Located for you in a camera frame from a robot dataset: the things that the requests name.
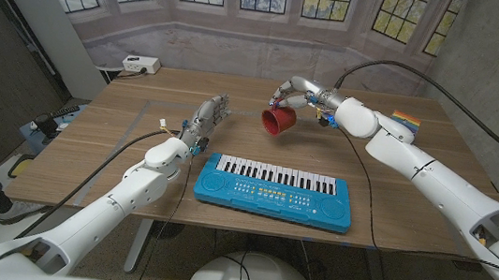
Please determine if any blue floor mat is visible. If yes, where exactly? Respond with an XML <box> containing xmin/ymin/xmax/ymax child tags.
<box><xmin>17</xmin><ymin>97</ymin><xmax>89</xmax><ymax>159</ymax></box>

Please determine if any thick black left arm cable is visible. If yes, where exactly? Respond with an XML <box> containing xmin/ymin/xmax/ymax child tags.
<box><xmin>14</xmin><ymin>113</ymin><xmax>183</xmax><ymax>257</ymax></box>

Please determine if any black device on mat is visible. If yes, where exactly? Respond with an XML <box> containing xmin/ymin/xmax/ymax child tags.
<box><xmin>29</xmin><ymin>111</ymin><xmax>61</xmax><ymax>139</ymax></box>

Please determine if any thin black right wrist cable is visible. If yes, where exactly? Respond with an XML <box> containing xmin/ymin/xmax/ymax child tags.
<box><xmin>323</xmin><ymin>126</ymin><xmax>499</xmax><ymax>280</ymax></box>

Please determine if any white power strip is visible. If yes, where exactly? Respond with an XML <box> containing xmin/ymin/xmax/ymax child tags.
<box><xmin>121</xmin><ymin>53</ymin><xmax>163</xmax><ymax>77</ymax></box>

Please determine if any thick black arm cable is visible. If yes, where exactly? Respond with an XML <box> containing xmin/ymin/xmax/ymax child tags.
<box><xmin>14</xmin><ymin>113</ymin><xmax>183</xmax><ymax>257</ymax></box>
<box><xmin>325</xmin><ymin>54</ymin><xmax>499</xmax><ymax>180</ymax></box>

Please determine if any yellow and black floor item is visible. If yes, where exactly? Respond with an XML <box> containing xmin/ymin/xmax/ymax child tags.
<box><xmin>6</xmin><ymin>153</ymin><xmax>37</xmax><ymax>182</ymax></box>

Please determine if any black remote control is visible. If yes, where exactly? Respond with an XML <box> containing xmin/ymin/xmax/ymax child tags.
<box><xmin>48</xmin><ymin>101</ymin><xmax>82</xmax><ymax>124</ymax></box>

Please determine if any grey table leg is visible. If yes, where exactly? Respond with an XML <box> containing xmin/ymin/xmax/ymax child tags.
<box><xmin>360</xmin><ymin>247</ymin><xmax>394</xmax><ymax>280</ymax></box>

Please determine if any blue toy keyboard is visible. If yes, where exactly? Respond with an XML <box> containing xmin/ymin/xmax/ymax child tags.
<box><xmin>189</xmin><ymin>149</ymin><xmax>359</xmax><ymax>235</ymax></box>

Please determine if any grey tape outline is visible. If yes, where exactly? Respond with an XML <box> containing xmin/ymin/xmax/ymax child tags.
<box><xmin>73</xmin><ymin>92</ymin><xmax>342</xmax><ymax>235</ymax></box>

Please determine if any white table leg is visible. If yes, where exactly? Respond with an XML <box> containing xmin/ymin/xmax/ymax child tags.
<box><xmin>123</xmin><ymin>216</ymin><xmax>153</xmax><ymax>275</ymax></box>

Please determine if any red cup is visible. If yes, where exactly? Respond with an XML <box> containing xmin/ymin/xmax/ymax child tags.
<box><xmin>258</xmin><ymin>103</ymin><xmax>300</xmax><ymax>140</ymax></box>

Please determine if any black power strip cable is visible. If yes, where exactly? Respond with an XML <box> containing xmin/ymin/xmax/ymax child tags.
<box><xmin>108</xmin><ymin>64</ymin><xmax>149</xmax><ymax>87</ymax></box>

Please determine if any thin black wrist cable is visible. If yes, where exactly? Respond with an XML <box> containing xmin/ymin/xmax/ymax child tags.
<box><xmin>129</xmin><ymin>148</ymin><xmax>196</xmax><ymax>280</ymax></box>
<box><xmin>323</xmin><ymin>126</ymin><xmax>499</xmax><ymax>280</ymax></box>

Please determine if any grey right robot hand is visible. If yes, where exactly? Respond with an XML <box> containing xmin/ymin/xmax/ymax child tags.
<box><xmin>267</xmin><ymin>72</ymin><xmax>349</xmax><ymax>119</ymax></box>

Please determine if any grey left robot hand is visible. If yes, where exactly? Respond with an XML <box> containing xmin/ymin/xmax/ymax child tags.
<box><xmin>177</xmin><ymin>88</ymin><xmax>233</xmax><ymax>155</ymax></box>

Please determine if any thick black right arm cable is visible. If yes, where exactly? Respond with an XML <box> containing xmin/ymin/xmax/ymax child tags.
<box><xmin>325</xmin><ymin>54</ymin><xmax>499</xmax><ymax>180</ymax></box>

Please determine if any printed window backdrop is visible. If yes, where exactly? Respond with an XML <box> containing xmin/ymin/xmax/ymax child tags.
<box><xmin>16</xmin><ymin>0</ymin><xmax>467</xmax><ymax>108</ymax></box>

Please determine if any thin black left wrist cable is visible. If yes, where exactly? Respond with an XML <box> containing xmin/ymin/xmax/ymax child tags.
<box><xmin>129</xmin><ymin>148</ymin><xmax>196</xmax><ymax>280</ymax></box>

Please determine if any white sneaker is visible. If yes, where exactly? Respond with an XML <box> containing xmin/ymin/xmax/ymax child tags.
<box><xmin>0</xmin><ymin>199</ymin><xmax>53</xmax><ymax>230</ymax></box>

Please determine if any rainbow marker box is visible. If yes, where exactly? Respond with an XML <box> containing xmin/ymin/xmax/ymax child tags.
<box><xmin>389</xmin><ymin>110</ymin><xmax>423</xmax><ymax>135</ymax></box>

